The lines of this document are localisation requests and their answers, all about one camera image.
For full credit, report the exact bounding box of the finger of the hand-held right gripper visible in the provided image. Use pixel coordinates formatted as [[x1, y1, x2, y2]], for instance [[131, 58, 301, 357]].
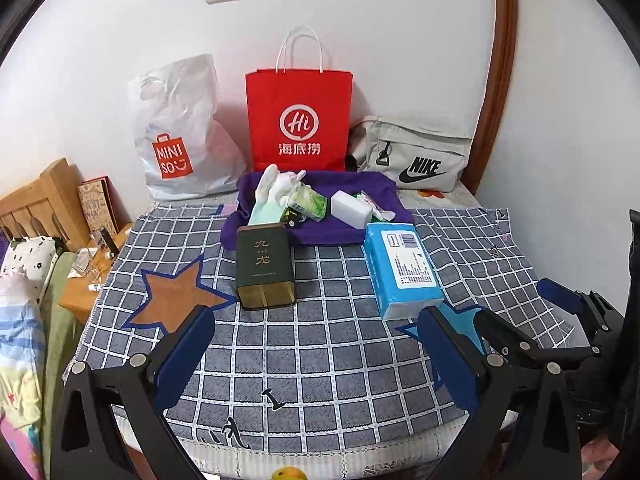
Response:
[[536, 280, 596, 321], [475, 310, 593, 362]]

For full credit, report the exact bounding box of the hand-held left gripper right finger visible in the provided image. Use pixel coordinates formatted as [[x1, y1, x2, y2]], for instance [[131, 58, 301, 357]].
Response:
[[417, 305, 583, 480]]

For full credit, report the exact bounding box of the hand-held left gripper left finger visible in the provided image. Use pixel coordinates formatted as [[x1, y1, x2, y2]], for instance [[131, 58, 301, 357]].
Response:
[[50, 305, 218, 480]]

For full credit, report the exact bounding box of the clear plastic bag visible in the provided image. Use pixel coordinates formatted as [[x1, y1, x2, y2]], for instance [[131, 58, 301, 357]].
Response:
[[357, 191, 398, 223]]

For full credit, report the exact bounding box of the yellow black packet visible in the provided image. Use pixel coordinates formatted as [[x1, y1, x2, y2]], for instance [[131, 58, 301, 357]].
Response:
[[280, 207, 308, 231]]

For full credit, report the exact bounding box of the purple towel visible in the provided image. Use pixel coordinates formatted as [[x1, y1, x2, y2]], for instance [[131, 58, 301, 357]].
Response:
[[221, 170, 416, 251]]

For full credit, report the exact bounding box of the white sponge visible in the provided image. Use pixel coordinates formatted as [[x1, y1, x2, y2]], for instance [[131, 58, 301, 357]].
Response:
[[331, 190, 375, 227]]

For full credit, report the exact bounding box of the light green tissue packet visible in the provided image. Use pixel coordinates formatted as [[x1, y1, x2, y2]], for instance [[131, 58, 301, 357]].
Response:
[[287, 182, 328, 221]]

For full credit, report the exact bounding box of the blue tissue pack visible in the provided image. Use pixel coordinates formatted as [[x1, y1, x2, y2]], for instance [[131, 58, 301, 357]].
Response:
[[362, 222, 446, 322]]

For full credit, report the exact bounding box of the wooden bedside table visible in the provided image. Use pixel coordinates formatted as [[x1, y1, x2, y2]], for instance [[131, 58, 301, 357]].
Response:
[[59, 222, 133, 326]]

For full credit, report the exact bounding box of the dark green tin box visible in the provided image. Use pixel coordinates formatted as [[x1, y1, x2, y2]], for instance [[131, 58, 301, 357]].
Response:
[[235, 225, 297, 310]]

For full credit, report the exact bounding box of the grey checked star blanket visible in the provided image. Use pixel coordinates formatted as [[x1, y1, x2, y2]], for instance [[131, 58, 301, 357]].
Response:
[[62, 200, 576, 453]]

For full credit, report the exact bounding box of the green bed sheet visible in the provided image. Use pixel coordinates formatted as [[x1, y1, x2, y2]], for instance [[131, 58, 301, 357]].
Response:
[[40, 252, 86, 396]]

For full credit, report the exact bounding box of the clear acrylic holder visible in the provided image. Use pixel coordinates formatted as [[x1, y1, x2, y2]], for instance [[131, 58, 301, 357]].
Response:
[[70, 247, 108, 283]]

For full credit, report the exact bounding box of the clear glass bottle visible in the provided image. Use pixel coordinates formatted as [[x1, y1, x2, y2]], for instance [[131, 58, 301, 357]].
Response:
[[90, 227, 115, 256]]

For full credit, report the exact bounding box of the white patterned bed sheet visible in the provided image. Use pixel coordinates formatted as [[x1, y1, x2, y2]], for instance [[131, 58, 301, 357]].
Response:
[[65, 182, 526, 480]]

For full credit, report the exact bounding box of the colourful printed quilt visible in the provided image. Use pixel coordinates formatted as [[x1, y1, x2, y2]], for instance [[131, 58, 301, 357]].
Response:
[[0, 270, 51, 480]]

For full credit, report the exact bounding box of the brown patterned book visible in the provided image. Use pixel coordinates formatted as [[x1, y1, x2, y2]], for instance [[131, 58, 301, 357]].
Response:
[[77, 176, 121, 236]]

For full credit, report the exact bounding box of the white polka-dot pillow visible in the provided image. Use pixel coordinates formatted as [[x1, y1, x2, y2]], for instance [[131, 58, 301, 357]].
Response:
[[0, 235, 66, 301]]

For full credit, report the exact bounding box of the grey waist bag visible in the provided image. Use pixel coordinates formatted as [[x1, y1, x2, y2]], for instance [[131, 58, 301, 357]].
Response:
[[347, 115, 475, 192]]

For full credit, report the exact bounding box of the light wooden headboard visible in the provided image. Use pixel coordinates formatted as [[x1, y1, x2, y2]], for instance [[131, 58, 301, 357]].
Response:
[[0, 157, 86, 251]]

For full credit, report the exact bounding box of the white plastic shopping bag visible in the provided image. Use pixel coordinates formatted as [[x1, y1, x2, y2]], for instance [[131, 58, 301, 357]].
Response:
[[127, 54, 250, 201]]

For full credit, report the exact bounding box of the red paper bag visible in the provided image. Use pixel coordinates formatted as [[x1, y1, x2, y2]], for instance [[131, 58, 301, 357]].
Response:
[[245, 27, 353, 173]]

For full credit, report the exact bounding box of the brown wooden frame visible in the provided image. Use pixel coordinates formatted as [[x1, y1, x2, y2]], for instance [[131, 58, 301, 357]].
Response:
[[470, 0, 518, 196]]

